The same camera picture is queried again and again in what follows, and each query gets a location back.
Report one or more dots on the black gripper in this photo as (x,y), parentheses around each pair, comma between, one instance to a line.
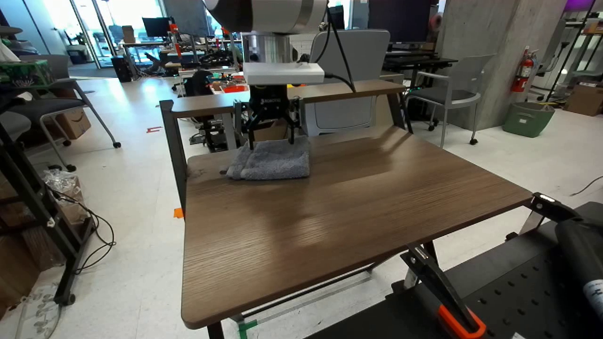
(270,99)

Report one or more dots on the grey towel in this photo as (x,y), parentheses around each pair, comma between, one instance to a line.
(272,160)

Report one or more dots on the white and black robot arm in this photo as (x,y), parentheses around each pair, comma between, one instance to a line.
(270,15)

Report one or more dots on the cluttered white desk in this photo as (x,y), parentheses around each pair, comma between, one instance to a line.
(228,84)

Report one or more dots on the wooden back desk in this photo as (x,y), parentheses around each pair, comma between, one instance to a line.
(208,103)

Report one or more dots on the black backpack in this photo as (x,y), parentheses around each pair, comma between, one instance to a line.
(198,83)

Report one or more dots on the grey office chair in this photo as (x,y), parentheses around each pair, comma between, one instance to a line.
(360,58)

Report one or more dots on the orange floor tape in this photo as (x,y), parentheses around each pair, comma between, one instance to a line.
(178,212)

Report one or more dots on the small black computer monitor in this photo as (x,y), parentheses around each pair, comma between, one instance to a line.
(155,26)

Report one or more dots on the large dark monitor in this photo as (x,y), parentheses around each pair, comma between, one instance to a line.
(402,18)

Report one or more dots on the grey armchair with metal legs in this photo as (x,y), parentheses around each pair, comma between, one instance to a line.
(458,94)

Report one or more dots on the brown cardboard box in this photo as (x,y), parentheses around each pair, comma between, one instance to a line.
(74,124)
(586,98)

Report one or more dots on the green floor tape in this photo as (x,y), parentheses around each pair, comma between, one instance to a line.
(245,325)

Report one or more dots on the black office chair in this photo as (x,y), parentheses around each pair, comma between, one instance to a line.
(44,103)

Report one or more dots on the grey concrete column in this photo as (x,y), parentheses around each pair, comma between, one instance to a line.
(496,37)

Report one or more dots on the black metal shelf rack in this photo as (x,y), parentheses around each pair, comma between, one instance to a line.
(38,199)

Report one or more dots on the green plastic bin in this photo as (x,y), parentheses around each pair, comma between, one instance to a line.
(528,118)

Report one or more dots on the red fire extinguisher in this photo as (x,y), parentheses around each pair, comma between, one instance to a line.
(522,71)

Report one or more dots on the black and silver clamp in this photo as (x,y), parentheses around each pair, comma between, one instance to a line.
(553,207)

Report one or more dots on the black perforated platform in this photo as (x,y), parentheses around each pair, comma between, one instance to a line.
(521,293)

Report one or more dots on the black cylinder with white label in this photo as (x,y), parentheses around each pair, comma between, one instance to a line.
(581,254)

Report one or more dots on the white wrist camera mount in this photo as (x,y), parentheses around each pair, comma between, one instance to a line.
(283,71)

